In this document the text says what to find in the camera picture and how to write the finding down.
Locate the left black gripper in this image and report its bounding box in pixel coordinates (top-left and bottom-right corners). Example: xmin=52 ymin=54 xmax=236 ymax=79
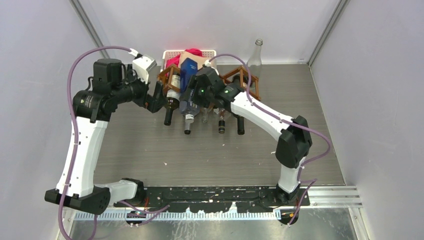
xmin=111 ymin=64 xmax=168 ymax=113

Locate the dark green bottle white label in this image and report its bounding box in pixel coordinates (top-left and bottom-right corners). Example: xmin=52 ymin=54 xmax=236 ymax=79
xmin=164 ymin=73 xmax=181 ymax=126

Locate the blue square glass bottle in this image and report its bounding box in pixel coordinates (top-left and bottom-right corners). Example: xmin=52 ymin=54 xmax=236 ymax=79
xmin=179 ymin=58 xmax=200 ymax=135

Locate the clear glass wine bottle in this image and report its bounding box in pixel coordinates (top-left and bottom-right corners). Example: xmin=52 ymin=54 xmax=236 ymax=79
xmin=247 ymin=38 xmax=263 ymax=79

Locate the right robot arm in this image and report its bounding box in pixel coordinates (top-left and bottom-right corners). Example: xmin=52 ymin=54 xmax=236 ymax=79
xmin=181 ymin=66 xmax=312 ymax=206

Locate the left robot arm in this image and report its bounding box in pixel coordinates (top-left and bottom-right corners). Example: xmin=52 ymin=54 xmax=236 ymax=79
xmin=44 ymin=55 xmax=165 ymax=215

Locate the small clear bottle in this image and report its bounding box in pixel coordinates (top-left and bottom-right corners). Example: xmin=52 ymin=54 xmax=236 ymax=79
xmin=200 ymin=107 xmax=211 ymax=123

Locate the brown wooden wine rack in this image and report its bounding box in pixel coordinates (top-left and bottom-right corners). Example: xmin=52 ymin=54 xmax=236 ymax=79
xmin=157 ymin=64 xmax=261 ymax=101

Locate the dark green bottle right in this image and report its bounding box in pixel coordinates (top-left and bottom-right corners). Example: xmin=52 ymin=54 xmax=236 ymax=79
xmin=232 ymin=74 xmax=245 ymax=135

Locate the pink red cloth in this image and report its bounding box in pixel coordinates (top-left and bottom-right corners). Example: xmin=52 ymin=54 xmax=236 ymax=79
xmin=163 ymin=48 xmax=203 ymax=69

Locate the beige cloth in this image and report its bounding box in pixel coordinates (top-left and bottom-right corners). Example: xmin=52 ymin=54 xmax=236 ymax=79
xmin=178 ymin=50 xmax=217 ymax=70

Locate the white plastic basket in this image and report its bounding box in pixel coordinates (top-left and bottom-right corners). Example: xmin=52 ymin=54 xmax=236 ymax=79
xmin=159 ymin=48 xmax=217 ymax=73

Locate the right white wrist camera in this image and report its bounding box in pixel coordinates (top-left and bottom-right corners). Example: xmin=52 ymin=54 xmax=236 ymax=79
xmin=202 ymin=59 xmax=217 ymax=70

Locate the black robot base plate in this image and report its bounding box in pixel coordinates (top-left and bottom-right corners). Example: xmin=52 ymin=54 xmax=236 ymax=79
xmin=127 ymin=186 xmax=310 ymax=213

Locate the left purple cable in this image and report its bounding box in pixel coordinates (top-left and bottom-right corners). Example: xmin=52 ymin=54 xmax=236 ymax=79
xmin=56 ymin=45 xmax=172 ymax=240

